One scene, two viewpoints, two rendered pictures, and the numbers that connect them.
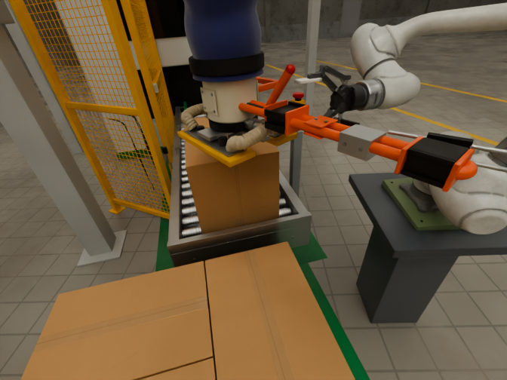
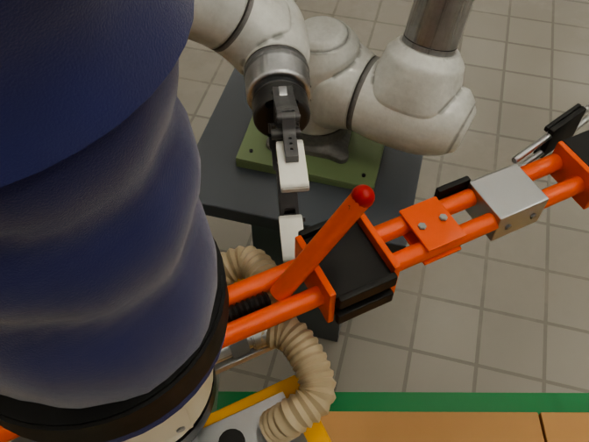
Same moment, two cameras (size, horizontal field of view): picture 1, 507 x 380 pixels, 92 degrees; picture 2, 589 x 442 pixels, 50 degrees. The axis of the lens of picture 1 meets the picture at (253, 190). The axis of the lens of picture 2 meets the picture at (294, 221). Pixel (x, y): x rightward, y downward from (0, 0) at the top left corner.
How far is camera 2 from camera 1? 77 cm
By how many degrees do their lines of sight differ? 56
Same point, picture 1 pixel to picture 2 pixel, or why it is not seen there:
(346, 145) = (510, 225)
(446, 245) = (410, 178)
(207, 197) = not seen: outside the picture
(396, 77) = (290, 20)
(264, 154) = not seen: hidden behind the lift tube
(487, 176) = (443, 80)
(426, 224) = (372, 174)
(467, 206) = (450, 129)
